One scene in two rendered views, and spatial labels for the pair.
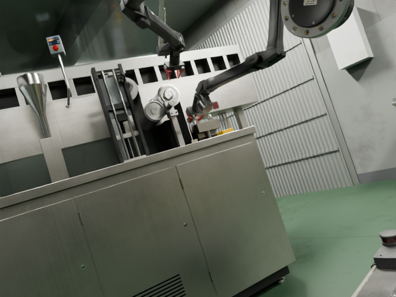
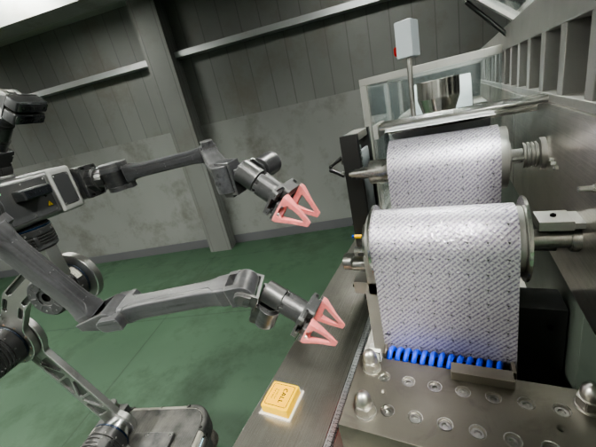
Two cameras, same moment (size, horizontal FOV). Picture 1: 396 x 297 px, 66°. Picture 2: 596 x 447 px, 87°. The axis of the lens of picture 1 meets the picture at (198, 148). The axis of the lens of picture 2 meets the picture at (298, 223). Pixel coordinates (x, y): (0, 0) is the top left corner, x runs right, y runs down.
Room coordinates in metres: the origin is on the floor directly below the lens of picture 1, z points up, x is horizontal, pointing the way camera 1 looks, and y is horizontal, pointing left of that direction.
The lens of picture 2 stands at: (2.25, -0.40, 1.53)
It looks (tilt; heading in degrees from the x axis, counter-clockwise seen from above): 20 degrees down; 144
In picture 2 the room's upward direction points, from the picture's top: 13 degrees counter-clockwise
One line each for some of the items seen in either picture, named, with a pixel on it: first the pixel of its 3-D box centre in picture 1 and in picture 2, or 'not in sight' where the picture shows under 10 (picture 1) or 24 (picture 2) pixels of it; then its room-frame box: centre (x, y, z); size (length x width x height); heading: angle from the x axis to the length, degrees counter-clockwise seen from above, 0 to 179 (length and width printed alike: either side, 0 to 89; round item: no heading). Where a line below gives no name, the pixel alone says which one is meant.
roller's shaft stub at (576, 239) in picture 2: not in sight; (551, 238); (2.13, 0.19, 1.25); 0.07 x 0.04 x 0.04; 25
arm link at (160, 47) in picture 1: (169, 48); (249, 171); (1.58, -0.02, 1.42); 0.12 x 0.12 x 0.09; 21
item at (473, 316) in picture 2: (177, 118); (443, 316); (2.00, 0.07, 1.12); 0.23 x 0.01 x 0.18; 25
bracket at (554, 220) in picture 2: not in sight; (557, 219); (2.13, 0.19, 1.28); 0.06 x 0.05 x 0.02; 25
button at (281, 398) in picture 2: (225, 132); (281, 398); (1.72, -0.18, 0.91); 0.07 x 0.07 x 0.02; 25
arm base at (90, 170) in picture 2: not in sight; (98, 178); (0.84, -0.25, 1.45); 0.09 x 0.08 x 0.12; 132
